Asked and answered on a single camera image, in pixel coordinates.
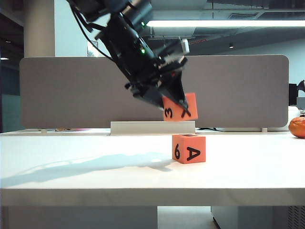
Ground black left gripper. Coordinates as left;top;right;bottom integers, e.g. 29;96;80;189
124;55;192;111

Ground orange block with Y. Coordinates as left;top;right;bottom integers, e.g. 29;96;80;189
163;92;199;122

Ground orange block with A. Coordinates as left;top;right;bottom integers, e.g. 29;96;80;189
172;134;206;165

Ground grey fabric desk divider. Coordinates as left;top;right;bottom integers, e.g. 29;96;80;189
19;55;290;129

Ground long ceiling light strip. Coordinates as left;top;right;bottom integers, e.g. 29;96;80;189
145;20;305;28

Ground black monitor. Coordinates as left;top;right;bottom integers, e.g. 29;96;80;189
288;80;305;107

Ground white rounded device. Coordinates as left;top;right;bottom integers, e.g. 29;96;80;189
287;106;301;121

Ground orange tangerine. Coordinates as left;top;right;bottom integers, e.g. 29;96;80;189
288;117;305;139

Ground beige round column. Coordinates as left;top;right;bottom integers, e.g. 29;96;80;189
23;0;56;58

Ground grey desk side panel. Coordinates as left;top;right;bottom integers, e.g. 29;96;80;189
0;206;158;229

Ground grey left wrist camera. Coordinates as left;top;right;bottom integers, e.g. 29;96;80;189
164;39;191;63

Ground wall poster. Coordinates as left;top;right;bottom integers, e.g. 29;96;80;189
87;40;99;58

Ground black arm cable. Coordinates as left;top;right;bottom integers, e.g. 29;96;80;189
69;0;120;65

